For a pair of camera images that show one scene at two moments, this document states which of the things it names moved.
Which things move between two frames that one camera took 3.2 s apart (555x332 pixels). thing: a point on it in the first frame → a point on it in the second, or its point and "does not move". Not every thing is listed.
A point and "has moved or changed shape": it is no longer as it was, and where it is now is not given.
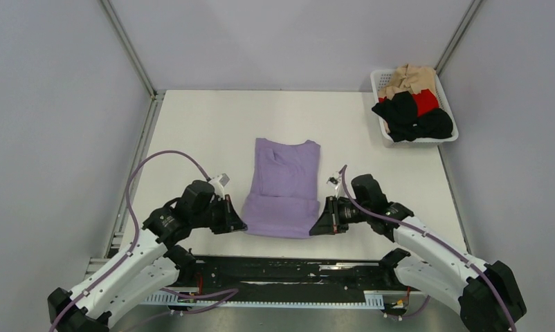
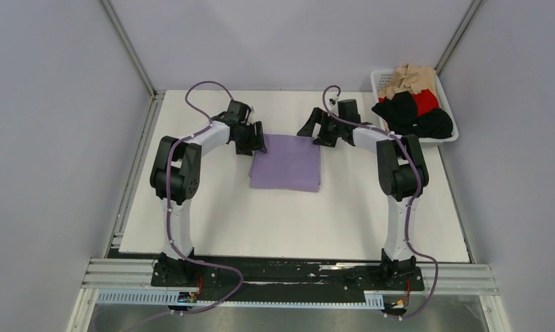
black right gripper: (329, 223) → (319, 116)
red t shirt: (425, 102) does not move
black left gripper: (232, 220) → (257, 143)
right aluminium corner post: (457, 36) does not move
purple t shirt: (284, 201) has moved or changed shape
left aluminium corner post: (130, 48) does not move
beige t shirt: (410, 78) does not move
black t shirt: (400, 115) does not move
